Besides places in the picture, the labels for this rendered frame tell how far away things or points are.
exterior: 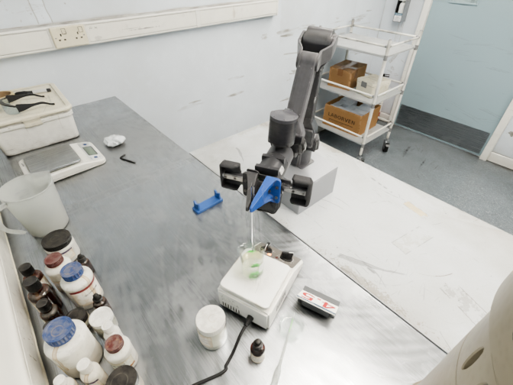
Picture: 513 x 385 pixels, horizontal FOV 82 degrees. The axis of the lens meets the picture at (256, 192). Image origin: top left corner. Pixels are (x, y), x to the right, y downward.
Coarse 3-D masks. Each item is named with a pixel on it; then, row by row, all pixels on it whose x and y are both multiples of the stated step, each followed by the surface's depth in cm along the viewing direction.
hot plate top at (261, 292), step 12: (240, 264) 68; (264, 264) 68; (276, 264) 68; (228, 276) 65; (240, 276) 65; (264, 276) 65; (276, 276) 65; (228, 288) 63; (240, 288) 63; (252, 288) 63; (264, 288) 63; (276, 288) 63; (252, 300) 61; (264, 300) 61
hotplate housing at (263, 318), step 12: (300, 264) 74; (288, 276) 67; (288, 288) 69; (228, 300) 65; (240, 300) 63; (276, 300) 63; (240, 312) 65; (252, 312) 63; (264, 312) 61; (276, 312) 66; (264, 324) 63
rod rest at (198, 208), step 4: (216, 192) 97; (212, 196) 98; (216, 196) 98; (220, 196) 97; (208, 200) 97; (212, 200) 97; (216, 200) 97; (220, 200) 97; (196, 204) 92; (200, 204) 95; (204, 204) 95; (208, 204) 95; (212, 204) 95; (216, 204) 97; (192, 208) 94; (196, 208) 93; (200, 208) 94; (204, 208) 94; (208, 208) 95; (196, 212) 93; (200, 212) 93
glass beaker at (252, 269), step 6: (240, 246) 63; (246, 246) 64; (258, 246) 64; (240, 252) 63; (264, 252) 62; (240, 258) 63; (246, 258) 60; (252, 258) 60; (258, 258) 60; (246, 264) 61; (252, 264) 61; (258, 264) 61; (246, 270) 63; (252, 270) 62; (258, 270) 63; (246, 276) 64; (252, 276) 63; (258, 276) 64
